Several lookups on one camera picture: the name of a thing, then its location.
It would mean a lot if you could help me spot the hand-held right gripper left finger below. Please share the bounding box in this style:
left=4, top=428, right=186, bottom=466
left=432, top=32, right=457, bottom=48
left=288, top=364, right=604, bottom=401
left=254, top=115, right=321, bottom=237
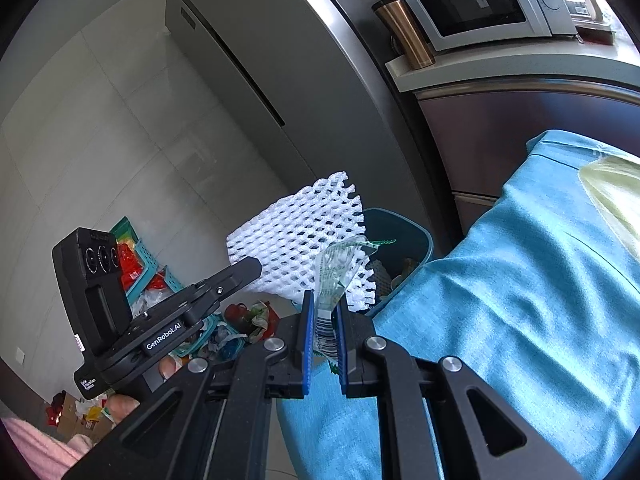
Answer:
left=62, top=290, right=316, bottom=480

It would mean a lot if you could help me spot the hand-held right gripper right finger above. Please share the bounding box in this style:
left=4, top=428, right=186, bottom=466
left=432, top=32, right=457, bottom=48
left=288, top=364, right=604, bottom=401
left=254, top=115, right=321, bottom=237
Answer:
left=332, top=299, right=586, bottom=480

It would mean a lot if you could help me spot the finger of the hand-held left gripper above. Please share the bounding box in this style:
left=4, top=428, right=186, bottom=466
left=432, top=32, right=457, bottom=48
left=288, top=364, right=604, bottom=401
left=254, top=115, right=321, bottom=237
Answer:
left=182, top=256, right=262, bottom=320

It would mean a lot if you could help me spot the clear plastic wrapper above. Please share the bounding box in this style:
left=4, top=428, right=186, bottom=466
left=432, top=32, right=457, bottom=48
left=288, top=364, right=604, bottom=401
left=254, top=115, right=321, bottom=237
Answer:
left=312, top=236, right=397, bottom=376

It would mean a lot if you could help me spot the blue trash bin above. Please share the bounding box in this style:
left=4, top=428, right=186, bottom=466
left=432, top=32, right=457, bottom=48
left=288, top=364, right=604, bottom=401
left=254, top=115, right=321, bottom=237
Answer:
left=360, top=207, right=433, bottom=311

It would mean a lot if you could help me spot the person's left forearm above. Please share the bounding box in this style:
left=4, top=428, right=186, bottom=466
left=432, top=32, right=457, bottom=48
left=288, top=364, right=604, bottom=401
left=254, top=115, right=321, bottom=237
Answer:
left=0, top=417, right=93, bottom=480

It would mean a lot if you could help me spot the person's left hand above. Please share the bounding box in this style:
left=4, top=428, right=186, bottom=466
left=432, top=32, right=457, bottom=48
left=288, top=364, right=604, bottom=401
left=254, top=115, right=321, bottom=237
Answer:
left=107, top=355, right=183, bottom=423

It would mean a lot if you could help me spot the red plastic bag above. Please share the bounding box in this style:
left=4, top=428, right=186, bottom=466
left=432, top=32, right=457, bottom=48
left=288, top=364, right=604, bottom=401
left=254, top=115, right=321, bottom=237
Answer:
left=222, top=301, right=281, bottom=343

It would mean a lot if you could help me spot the teal plastic storage rack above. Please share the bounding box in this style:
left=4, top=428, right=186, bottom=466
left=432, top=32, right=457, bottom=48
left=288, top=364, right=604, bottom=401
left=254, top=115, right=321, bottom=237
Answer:
left=110, top=216, right=185, bottom=306

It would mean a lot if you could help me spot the blue floral tablecloth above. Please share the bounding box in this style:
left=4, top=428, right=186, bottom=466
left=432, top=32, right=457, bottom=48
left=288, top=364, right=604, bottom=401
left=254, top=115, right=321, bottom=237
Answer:
left=275, top=130, right=640, bottom=480

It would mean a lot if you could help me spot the grey refrigerator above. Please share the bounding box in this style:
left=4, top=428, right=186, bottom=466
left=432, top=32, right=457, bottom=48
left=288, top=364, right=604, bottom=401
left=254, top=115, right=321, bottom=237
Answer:
left=165, top=0, right=451, bottom=241

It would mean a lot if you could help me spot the kitchen counter cabinet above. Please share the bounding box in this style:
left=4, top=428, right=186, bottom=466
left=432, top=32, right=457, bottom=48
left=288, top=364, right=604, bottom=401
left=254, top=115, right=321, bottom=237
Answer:
left=385, top=35, right=640, bottom=241

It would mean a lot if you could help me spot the copper thermos mug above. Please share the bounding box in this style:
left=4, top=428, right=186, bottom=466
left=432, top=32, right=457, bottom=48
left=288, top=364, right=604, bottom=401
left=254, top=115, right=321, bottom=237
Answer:
left=371, top=0, right=436, bottom=70

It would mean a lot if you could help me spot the white microwave oven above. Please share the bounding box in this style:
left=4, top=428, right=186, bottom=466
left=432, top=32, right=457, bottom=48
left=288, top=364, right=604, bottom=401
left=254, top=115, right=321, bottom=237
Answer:
left=396, top=0, right=576, bottom=52

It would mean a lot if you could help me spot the dark red food container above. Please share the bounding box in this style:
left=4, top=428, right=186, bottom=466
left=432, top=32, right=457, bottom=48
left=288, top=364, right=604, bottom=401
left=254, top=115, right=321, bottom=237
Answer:
left=575, top=20, right=616, bottom=43

